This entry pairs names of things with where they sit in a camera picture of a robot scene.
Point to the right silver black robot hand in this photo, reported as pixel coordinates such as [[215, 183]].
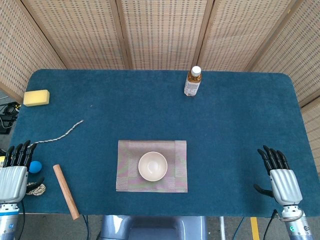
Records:
[[285, 185]]

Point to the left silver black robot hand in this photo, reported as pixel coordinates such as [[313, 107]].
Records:
[[12, 182]]

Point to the beige woven placemat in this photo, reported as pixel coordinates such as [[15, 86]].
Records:
[[125, 175]]

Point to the white ceramic bowl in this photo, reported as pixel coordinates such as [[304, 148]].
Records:
[[152, 166]]

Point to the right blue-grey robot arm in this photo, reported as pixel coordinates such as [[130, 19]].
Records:
[[297, 227]]

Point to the blue ball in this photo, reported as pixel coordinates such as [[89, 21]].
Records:
[[35, 167]]

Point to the wooden dowel stick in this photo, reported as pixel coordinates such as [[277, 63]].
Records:
[[66, 192]]

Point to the black floor equipment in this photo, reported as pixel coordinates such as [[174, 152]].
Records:
[[8, 111]]

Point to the metal table leg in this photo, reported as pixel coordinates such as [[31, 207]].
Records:
[[222, 228]]

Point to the blue carpet table cover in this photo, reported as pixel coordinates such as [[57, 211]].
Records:
[[225, 125]]

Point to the yellow sponge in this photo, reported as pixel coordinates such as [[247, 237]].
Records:
[[36, 98]]

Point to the tea bottle with white cap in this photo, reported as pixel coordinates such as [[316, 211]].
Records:
[[192, 85]]

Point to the blue-grey robot torso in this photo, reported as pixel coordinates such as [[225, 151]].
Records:
[[150, 230]]

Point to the bamboo folding screen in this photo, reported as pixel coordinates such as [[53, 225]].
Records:
[[162, 30]]

